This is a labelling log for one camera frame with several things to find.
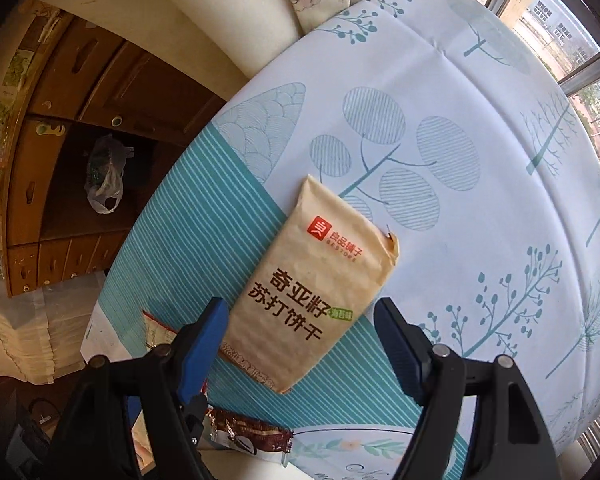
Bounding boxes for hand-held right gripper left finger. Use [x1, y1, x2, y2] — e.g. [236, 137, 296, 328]
[45, 297, 231, 480]

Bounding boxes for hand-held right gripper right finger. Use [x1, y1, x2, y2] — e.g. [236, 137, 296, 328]
[373, 297, 556, 480]

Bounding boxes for beige cracker packet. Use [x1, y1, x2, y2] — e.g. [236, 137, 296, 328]
[217, 174, 401, 395]

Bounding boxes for red white snack packet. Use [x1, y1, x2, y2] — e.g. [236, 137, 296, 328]
[141, 309, 181, 356]

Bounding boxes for brown wafer packet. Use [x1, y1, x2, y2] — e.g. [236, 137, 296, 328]
[202, 406, 295, 467]

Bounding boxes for white lace bed cover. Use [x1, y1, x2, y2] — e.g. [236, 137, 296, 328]
[0, 267, 108, 386]

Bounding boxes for trash bin with bag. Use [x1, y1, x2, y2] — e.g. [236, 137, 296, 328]
[83, 132, 135, 215]

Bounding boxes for blue white printed tablecloth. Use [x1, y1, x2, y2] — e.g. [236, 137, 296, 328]
[80, 0, 600, 480]

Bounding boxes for wooden desk with drawers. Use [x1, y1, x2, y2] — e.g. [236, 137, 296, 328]
[0, 0, 231, 298]

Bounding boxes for green printed cards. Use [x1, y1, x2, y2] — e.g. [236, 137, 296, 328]
[0, 47, 33, 156]

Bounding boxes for cream leaf print curtain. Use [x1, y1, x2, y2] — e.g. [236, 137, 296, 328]
[25, 0, 406, 106]

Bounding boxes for window with metal grille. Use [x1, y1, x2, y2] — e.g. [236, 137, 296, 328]
[430, 0, 600, 176]

